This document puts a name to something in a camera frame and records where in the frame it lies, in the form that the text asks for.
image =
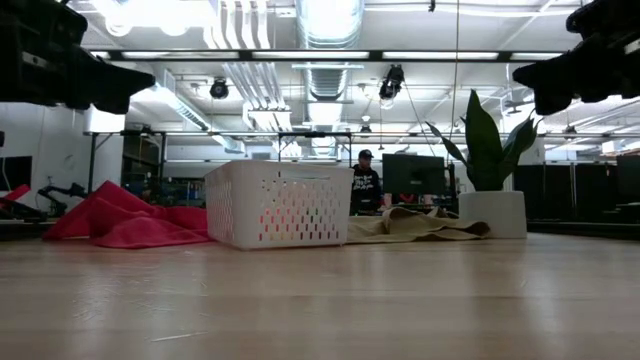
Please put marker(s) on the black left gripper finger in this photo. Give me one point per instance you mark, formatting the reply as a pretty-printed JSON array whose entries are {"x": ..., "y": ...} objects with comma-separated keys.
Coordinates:
[
  {"x": 115, "y": 75},
  {"x": 110, "y": 97}
]

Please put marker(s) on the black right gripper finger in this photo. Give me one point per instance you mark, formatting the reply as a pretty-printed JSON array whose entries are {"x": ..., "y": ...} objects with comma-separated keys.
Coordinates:
[
  {"x": 545, "y": 74},
  {"x": 552, "y": 97}
]

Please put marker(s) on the background black robot arm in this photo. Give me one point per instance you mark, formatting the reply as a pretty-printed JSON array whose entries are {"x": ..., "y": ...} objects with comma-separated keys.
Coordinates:
[{"x": 60, "y": 192}]

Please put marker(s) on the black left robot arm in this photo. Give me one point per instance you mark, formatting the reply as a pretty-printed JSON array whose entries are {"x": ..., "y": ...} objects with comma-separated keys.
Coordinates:
[{"x": 40, "y": 20}]

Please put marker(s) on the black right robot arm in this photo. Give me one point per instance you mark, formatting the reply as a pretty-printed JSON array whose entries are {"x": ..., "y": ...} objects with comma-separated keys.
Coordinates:
[{"x": 610, "y": 15}]

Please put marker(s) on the green artificial plant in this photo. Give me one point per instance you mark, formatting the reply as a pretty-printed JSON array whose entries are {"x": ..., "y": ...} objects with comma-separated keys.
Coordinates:
[{"x": 482, "y": 145}]

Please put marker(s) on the black room partition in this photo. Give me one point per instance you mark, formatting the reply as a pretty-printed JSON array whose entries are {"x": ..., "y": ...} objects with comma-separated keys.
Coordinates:
[{"x": 550, "y": 192}]

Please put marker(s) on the black ceiling spotlight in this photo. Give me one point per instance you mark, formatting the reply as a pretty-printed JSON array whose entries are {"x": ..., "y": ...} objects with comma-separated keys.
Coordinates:
[{"x": 219, "y": 89}]

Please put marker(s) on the red flat object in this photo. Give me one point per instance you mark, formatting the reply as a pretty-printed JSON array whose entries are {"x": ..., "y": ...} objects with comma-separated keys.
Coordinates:
[{"x": 15, "y": 194}]

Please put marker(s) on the white plant pot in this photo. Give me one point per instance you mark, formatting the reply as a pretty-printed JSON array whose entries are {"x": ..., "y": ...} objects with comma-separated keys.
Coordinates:
[{"x": 492, "y": 215}]

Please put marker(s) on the red cloth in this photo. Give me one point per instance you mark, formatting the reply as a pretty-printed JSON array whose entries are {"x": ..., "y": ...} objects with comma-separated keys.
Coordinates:
[{"x": 150, "y": 225}]

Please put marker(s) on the black computer monitor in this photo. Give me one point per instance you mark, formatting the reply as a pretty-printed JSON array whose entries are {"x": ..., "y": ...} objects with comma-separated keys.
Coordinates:
[{"x": 412, "y": 175}]

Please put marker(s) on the brown cloth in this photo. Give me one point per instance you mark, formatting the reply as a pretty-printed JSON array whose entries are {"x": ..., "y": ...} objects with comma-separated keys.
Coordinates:
[{"x": 415, "y": 227}]

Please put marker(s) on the white perforated plastic basket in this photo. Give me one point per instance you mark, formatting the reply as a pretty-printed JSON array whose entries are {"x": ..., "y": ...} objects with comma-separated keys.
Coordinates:
[{"x": 280, "y": 200}]

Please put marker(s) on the person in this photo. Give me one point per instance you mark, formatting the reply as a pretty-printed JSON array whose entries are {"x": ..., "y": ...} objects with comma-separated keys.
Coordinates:
[{"x": 366, "y": 187}]

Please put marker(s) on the black metal shelf frame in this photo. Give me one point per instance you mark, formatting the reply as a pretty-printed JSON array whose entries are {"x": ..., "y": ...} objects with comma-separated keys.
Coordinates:
[{"x": 91, "y": 160}]

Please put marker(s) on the black wall screen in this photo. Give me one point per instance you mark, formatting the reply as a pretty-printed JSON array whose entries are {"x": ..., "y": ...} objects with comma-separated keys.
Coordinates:
[{"x": 15, "y": 173}]

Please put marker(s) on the black overhead camera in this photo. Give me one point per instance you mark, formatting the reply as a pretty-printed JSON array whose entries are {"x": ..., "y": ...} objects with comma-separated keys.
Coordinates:
[{"x": 392, "y": 82}]

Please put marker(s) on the silver ventilation duct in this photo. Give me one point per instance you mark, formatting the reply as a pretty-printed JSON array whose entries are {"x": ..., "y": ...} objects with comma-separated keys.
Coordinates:
[{"x": 327, "y": 25}]

